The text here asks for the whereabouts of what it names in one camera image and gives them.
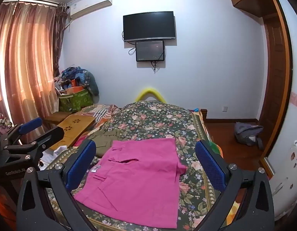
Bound black wall television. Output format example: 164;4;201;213
123;11;176;42

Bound orange cardboard box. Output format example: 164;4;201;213
65;85;84;95

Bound white appliance with stickers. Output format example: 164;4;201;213
269;140;297;222

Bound white cloth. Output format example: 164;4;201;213
40;146;68;172

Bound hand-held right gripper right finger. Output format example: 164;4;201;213
195;140;275;231

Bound pile of colourful clothes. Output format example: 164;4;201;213
54;65;100;97

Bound grey bag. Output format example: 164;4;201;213
234;122;264;150

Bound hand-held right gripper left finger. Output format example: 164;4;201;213
16;140;101;231

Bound white air conditioner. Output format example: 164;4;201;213
67;0;113;20

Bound orange garment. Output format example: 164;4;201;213
44;115;96;150

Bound brown patterned curtain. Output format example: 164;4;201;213
54;3;68;77

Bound yellow foam tube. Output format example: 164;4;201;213
135;87;167;104

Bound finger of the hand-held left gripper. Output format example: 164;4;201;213
0;127;65;169
2;117;43;146

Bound pink striped curtain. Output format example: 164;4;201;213
0;2;59;126

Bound olive green pants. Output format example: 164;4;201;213
87;129;122;158

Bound striped patchwork cloth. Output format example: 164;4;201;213
76;104;120;130

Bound pink pants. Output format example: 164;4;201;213
74;138;187;229

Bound green patterned bag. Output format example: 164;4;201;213
58;89;93;112

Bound white curtain rail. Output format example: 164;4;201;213
4;0;60;6

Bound dark floral blanket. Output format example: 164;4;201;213
43;100;235;231

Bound small black monitor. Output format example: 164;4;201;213
135;40;165;62

